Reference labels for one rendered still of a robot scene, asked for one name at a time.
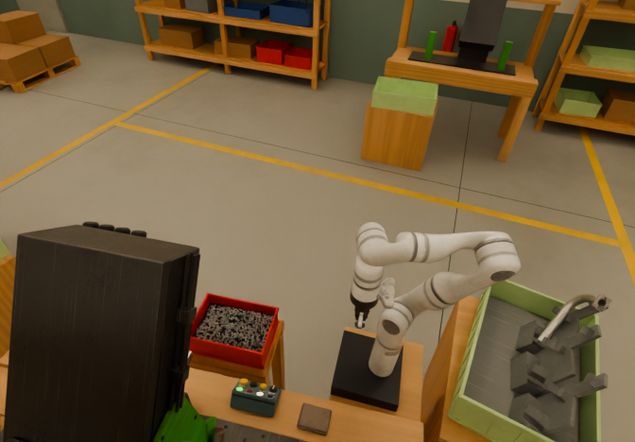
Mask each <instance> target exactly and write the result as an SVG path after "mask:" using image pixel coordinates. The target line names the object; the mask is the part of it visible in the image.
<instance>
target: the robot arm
mask: <svg viewBox="0 0 635 442"><path fill-rule="evenodd" d="M459 249H472V250H474V254H475V257H476V261H477V263H478V266H479V268H478V270H477V271H476V272H474V273H472V274H470V275H463V274H458V273H455V272H449V271H443V272H439V273H437V274H436V275H434V276H433V277H431V278H430V279H428V280H426V281H425V282H423V283H422V284H420V285H419V286H418V287H416V288H415V289H414V290H412V291H411V292H409V293H407V294H404V295H402V296H400V297H396V298H395V280H394V279H393V278H386V279H385V280H384V281H382V282H381V280H382V276H383V271H384V265H389V264H397V263H402V262H412V263H426V264H429V263H434V262H438V261H440V260H442V259H444V258H446V257H447V256H449V255H450V254H452V253H454V252H456V251H458V250H459ZM355 254H356V262H355V268H354V274H353V278H352V287H351V294H350V299H351V302H352V304H353V305H354V306H355V309H354V310H355V319H356V321H355V323H354V325H355V328H357V329H363V328H364V327H365V321H366V319H367V318H368V314H369V309H372V308H373V307H375V306H376V304H377V303H378V299H379V300H380V301H381V303H382V305H383V306H384V308H385V309H384V311H383V312H382V314H381V315H380V318H379V321H378V325H377V329H376V332H377V335H376V338H375V341H374V345H373V348H372V351H371V354H370V357H369V368H370V370H371V371H372V372H373V373H374V374H375V375H377V376H379V377H386V376H389V375H390V374H391V373H392V371H393V368H394V366H395V364H396V362H397V359H398V357H399V354H400V351H401V349H402V346H403V342H404V336H405V333H406V331H407V330H408V328H409V327H410V325H411V323H412V322H413V320H414V319H415V317H416V316H417V315H419V314H420V313H422V312H423V311H425V310H432V311H440V310H443V309H445V308H447V307H449V306H451V305H453V304H455V303H456V302H458V301H459V300H461V299H462V298H465V297H467V296H469V295H471V294H473V293H475V292H477V291H479V290H482V289H484V288H487V287H489V286H492V285H493V284H496V283H498V282H501V281H505V280H507V279H509V278H511V277H513V276H515V275H516V274H517V273H518V272H519V271H520V270H521V262H520V259H519V257H518V254H517V251H516V249H515V246H514V244H513V242H512V239H511V238H510V236H509V235H508V234H506V233H504V232H501V231H478V232H462V233H451V234H428V233H417V232H401V233H399V234H398V235H397V237H396V240H395V244H391V243H389V242H388V240H387V237H386V232H385V230H384V228H383V227H382V226H381V225H380V224H378V223H375V222H368V223H366V224H364V225H363V226H361V227H360V229H359V230H358V232H357V233H356V239H355Z"/></svg>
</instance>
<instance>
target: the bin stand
mask: <svg viewBox="0 0 635 442"><path fill-rule="evenodd" d="M278 321H280V323H279V326H278V329H277V331H276V334H275V337H274V340H273V343H272V346H271V349H270V352H269V354H268V356H267V359H266V364H265V368H264V369H260V368H256V367H251V366H247V365H239V364H236V363H231V362H227V361H223V360H218V359H215V358H210V357H206V356H202V355H197V354H194V353H193V355H194V356H193V358H192V360H191V362H190V364H189V366H190V367H191V368H194V369H198V370H203V371H207V372H208V371H210V372H213V373H217V374H221V375H223V376H227V377H231V378H238V379H247V380H248V381H256V382H258V383H265V384H267V385H270V381H269V372H268V371H269V369H270V366H271V367H272V380H273V385H275V386H277V387H280V388H281V389H282V390H285V380H284V356H283V330H284V321H283V320H280V319H278Z"/></svg>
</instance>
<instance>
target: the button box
mask: <svg viewBox="0 0 635 442"><path fill-rule="evenodd" d="M240 380H241V379H240ZM240 380H239V381H238V383H237V384H236V386H235V387H234V389H233V390H232V397H231V404H230V407H232V408H236V409H240V410H244V411H248V412H252V413H255V414H259V415H263V416H267V417H273V416H274V414H275V411H276V407H277V404H278V400H279V397H280V395H281V388H280V387H277V388H278V389H277V391H275V392H272V391H270V390H269V387H270V386H271V385H267V388H266V389H262V388H260V383H259V382H258V383H257V386H254V387H253V386H250V383H251V381H249V383H248V384H241V383H240ZM237 387H242V388H243V390H241V391H238V390H237V389H236V388H237ZM247 390H252V391H253V392H252V393H248V392H247ZM258 392H262V393H263V395H262V396H258V395H257V393H258ZM267 395H272V396H273V398H268V397H267Z"/></svg>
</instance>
